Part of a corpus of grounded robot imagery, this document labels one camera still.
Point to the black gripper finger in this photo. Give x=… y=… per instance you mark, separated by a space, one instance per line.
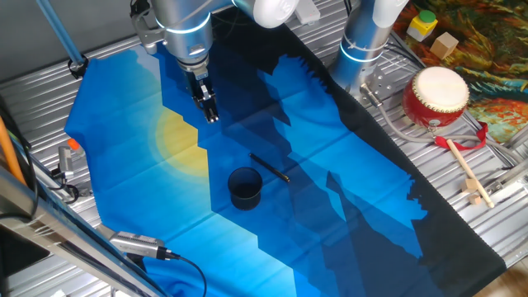
x=210 y=103
x=200 y=104

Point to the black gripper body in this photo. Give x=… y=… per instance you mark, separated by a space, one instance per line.
x=197 y=82

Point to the black pen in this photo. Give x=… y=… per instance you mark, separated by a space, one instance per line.
x=268 y=167

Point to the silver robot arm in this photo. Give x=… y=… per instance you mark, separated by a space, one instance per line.
x=189 y=37

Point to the blue mountain print cloth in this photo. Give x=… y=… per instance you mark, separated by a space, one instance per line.
x=123 y=123

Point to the dark blue cup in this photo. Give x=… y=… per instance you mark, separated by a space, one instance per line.
x=245 y=200

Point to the black clamp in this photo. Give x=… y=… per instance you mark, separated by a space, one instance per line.
x=77 y=67

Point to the glue stick orange cap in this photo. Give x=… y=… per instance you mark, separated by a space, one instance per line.
x=74 y=145

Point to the blue pole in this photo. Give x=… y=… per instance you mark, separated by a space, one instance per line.
x=59 y=33

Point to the orange pole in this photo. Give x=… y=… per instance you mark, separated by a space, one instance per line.
x=7 y=152

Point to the yellow block with green button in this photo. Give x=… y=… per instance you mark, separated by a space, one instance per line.
x=420 y=26

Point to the red drum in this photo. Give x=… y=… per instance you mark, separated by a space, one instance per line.
x=437 y=95

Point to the wooden cube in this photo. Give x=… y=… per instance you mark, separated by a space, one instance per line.
x=444 y=46

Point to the wooden drumstick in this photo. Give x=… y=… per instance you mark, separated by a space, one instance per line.
x=466 y=167

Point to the small wooden block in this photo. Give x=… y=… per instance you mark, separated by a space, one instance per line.
x=469 y=185
x=474 y=199

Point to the colourful painted cloth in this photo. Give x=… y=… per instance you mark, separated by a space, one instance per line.
x=495 y=41

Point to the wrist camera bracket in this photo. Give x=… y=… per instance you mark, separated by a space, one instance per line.
x=144 y=37

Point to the small grey camera mount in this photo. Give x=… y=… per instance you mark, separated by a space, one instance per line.
x=65 y=161

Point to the silver camera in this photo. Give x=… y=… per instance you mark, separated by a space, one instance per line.
x=136 y=244

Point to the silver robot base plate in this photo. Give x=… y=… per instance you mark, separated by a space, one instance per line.
x=381 y=84

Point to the aluminium frame beam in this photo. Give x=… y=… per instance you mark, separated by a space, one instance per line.
x=49 y=222

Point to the aluminium rail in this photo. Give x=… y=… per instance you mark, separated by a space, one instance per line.
x=507 y=175

